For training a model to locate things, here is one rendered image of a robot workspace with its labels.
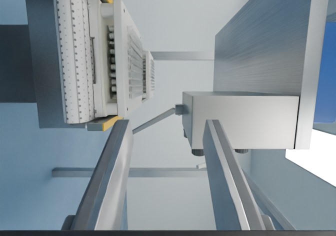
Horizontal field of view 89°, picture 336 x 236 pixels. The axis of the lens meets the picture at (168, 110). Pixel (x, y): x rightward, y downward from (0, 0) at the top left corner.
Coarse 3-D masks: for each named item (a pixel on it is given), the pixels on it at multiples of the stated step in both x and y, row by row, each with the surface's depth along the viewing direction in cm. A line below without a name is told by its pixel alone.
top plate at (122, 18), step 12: (120, 0) 35; (120, 12) 35; (120, 24) 36; (132, 24) 46; (120, 36) 36; (120, 48) 36; (120, 60) 37; (120, 72) 37; (120, 84) 37; (120, 96) 38; (120, 108) 38; (132, 108) 46
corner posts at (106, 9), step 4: (100, 4) 35; (104, 4) 35; (108, 4) 35; (112, 4) 35; (100, 8) 35; (104, 8) 35; (108, 8) 35; (112, 8) 35; (104, 12) 36; (108, 12) 36; (112, 12) 36; (104, 16) 37; (108, 16) 37; (112, 16) 37; (108, 104) 39; (112, 104) 39; (116, 104) 39; (108, 108) 38; (112, 108) 38; (116, 108) 38; (108, 112) 39; (112, 112) 39; (116, 112) 39
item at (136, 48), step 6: (132, 36) 41; (132, 42) 44; (114, 48) 43; (132, 48) 43; (138, 48) 51; (138, 54) 51; (138, 60) 51; (138, 66) 51; (138, 72) 51; (138, 78) 52
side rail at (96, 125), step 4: (144, 100) 96; (108, 116) 42; (112, 116) 42; (96, 120) 37; (100, 120) 37; (104, 120) 37; (88, 124) 34; (92, 124) 34; (96, 124) 34; (100, 124) 34; (88, 128) 34; (92, 128) 34; (96, 128) 34; (100, 128) 34
